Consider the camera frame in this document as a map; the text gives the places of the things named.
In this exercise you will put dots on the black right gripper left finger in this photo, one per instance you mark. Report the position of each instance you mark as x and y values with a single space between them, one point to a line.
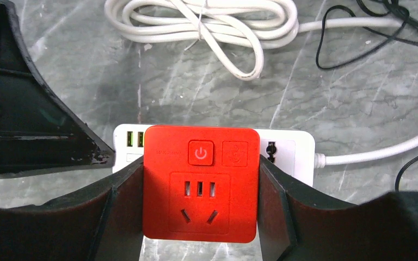
102 221

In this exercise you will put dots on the red cube socket adapter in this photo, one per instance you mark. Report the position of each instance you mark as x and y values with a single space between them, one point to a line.
201 183

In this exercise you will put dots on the white power strip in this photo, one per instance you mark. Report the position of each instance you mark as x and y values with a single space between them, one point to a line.
291 151

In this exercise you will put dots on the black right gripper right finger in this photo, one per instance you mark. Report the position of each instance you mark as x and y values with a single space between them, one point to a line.
298 222

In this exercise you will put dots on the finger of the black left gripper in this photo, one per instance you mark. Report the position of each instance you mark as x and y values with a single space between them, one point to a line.
38 132

